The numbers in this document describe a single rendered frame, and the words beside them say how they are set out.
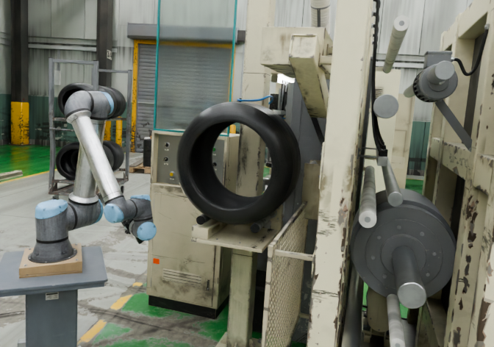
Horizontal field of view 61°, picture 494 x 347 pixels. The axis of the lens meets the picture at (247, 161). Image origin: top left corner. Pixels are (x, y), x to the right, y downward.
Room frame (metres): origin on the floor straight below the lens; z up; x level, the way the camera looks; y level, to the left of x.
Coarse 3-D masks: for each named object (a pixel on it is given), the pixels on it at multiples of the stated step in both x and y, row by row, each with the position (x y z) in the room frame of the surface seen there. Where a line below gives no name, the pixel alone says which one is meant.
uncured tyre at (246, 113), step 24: (216, 120) 1.96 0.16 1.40; (240, 120) 1.92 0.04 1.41; (264, 120) 1.91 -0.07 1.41; (192, 144) 1.99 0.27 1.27; (288, 144) 1.91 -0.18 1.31; (192, 168) 2.20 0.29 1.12; (288, 168) 1.89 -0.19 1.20; (192, 192) 1.99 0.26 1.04; (216, 192) 2.25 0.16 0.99; (264, 192) 1.88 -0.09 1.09; (288, 192) 1.92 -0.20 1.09; (216, 216) 1.96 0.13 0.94; (240, 216) 1.92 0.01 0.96; (264, 216) 1.93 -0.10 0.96
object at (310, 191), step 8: (312, 160) 2.34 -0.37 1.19; (320, 160) 2.33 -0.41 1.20; (304, 168) 2.16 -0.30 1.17; (312, 168) 2.15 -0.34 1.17; (320, 168) 2.14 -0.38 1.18; (304, 176) 2.16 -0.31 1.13; (312, 176) 2.15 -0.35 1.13; (304, 184) 2.16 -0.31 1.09; (312, 184) 2.15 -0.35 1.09; (304, 192) 2.16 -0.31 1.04; (312, 192) 2.15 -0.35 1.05; (304, 200) 2.16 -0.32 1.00; (312, 200) 2.15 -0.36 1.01; (304, 208) 2.16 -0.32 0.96; (312, 208) 2.14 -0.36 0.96; (304, 216) 2.16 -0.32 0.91; (312, 216) 2.14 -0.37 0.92
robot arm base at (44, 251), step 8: (40, 240) 1.98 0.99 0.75; (56, 240) 1.99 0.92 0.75; (64, 240) 2.02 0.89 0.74; (40, 248) 1.97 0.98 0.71; (48, 248) 1.97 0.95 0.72; (56, 248) 1.98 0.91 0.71; (64, 248) 2.01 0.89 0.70; (72, 248) 2.07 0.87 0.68; (32, 256) 1.99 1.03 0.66; (40, 256) 1.96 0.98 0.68; (48, 256) 1.96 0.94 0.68; (56, 256) 1.97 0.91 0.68; (64, 256) 2.00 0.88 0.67
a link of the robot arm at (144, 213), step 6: (132, 198) 1.91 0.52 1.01; (138, 198) 1.92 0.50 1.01; (144, 198) 1.92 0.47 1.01; (138, 204) 1.89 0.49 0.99; (144, 204) 1.92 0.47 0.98; (150, 204) 1.95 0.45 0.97; (138, 210) 1.88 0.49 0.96; (144, 210) 1.92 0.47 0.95; (150, 210) 1.94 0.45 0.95; (138, 216) 1.91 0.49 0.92; (144, 216) 1.92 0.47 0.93; (150, 216) 1.94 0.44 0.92
